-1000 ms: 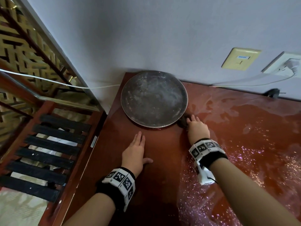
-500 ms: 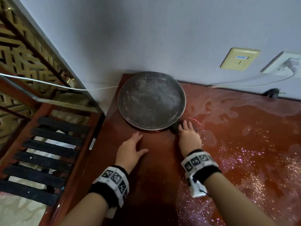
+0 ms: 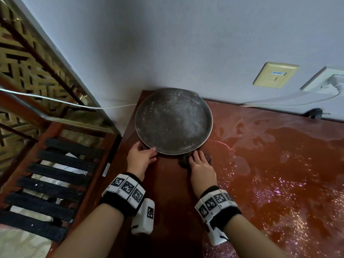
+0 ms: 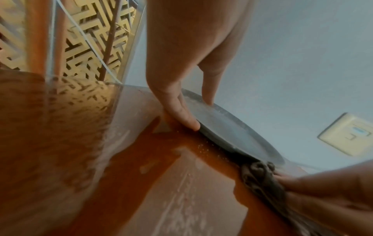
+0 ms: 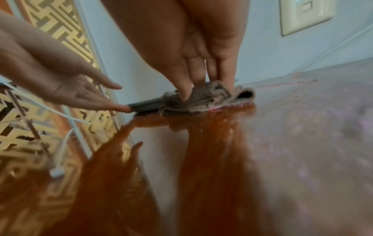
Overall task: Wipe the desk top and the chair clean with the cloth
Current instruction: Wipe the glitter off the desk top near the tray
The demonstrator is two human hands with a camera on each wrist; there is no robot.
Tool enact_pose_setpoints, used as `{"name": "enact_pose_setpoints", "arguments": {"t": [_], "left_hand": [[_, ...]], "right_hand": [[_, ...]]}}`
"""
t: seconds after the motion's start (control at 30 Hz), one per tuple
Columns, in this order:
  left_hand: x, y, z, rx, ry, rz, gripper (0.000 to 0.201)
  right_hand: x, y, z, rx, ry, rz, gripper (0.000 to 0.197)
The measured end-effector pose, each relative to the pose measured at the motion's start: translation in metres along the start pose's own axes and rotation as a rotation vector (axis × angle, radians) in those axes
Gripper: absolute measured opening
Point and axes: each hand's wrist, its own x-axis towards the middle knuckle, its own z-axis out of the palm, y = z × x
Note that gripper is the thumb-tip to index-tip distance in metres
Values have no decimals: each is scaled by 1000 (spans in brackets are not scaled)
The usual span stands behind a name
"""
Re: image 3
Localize person's left hand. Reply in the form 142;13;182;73
126;141;158;182

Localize person's right hand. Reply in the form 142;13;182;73
188;150;218;199

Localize brown cleaning cloth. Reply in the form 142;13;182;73
179;154;213;169

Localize round grey metal tray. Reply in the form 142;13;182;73
135;88;214;156

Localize person's left forearm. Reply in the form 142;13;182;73
48;204;125;258

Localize person's right forearm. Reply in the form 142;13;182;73
223;213;291;258

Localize red wooden table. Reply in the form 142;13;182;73
107;90;344;258

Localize white paper sheet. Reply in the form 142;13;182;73
16;152;89;207

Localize black power plug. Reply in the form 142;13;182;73
304;108;331;120

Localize wooden folding luggage rack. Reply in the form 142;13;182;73
0;13;97;113

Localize gold lattice screen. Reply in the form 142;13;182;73
0;0;89;162

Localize white power plug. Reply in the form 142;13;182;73
326;74;344;92

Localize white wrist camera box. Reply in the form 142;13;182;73
131;198;156;236
207;224;229;247

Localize long white cable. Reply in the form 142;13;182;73
0;88;138;110

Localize red wooden rack black straps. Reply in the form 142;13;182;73
0;122;121;258

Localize white plug cable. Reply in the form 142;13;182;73
242;91;343;107

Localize beige wall plate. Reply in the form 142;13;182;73
253;62;300;89

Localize white wall power socket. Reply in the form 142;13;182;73
300;66;344;96

